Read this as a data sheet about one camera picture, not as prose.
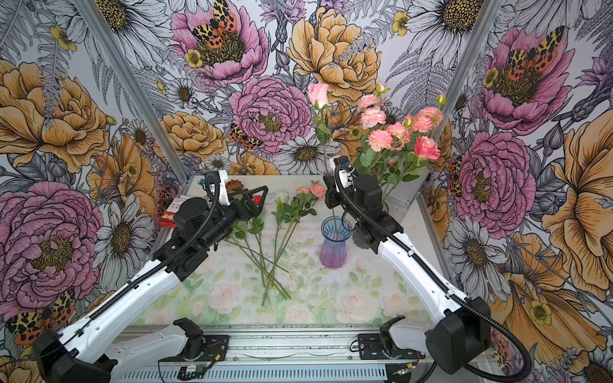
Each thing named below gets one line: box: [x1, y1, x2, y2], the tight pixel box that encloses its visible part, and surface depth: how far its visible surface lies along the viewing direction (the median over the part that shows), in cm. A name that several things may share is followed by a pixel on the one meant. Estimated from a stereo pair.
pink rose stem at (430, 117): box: [412, 92, 448, 134], surface depth 72 cm
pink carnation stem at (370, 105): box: [356, 81, 392, 140], surface depth 73 cm
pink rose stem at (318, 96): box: [307, 82, 339, 240], surface depth 59 cm
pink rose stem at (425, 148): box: [397, 135, 442, 186], surface depth 69 cm
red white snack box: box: [158, 197, 187, 230], surface depth 104 cm
